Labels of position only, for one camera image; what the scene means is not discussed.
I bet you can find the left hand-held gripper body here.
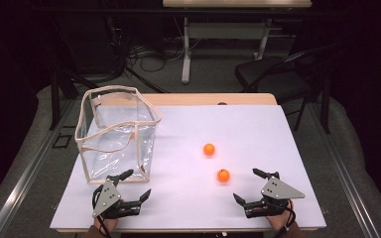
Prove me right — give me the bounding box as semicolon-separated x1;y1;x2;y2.
91;178;143;220

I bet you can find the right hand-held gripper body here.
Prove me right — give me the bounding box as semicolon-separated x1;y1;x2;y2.
243;176;306;219

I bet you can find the transparent bag with beige trim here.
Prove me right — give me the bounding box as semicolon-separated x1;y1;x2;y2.
74;84;164;184

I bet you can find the orange ball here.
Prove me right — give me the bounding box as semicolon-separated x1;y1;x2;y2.
202;143;216;157
216;169;231;183

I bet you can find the person's left hand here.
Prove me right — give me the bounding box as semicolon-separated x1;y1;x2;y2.
93;215;119;233

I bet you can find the person's right hand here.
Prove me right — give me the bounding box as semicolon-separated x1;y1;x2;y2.
265;199;296;231

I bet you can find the black folding chair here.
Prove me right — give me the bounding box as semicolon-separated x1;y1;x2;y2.
233;42;345;133

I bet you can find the wooden table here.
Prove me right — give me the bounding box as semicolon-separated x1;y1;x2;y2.
49;92;327;234

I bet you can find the white-legged desk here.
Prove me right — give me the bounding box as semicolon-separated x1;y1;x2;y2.
162;0;313;85

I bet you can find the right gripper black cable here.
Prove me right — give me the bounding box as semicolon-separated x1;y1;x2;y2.
274;198;297;238

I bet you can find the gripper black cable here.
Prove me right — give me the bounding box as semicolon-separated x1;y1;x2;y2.
274;198;297;238
91;185;113;238

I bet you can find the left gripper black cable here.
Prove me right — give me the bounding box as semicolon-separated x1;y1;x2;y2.
91;185;113;238

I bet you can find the metal floor rail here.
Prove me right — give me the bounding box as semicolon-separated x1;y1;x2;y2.
309;101;381;238
0;98;80;238

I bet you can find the black floor frame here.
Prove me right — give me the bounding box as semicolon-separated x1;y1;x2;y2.
52;133;73;150

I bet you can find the black stand post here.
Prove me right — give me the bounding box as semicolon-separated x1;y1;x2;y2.
49;67;63;131

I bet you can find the tangle of floor cables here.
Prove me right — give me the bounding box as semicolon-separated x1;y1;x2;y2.
105;14;192;83

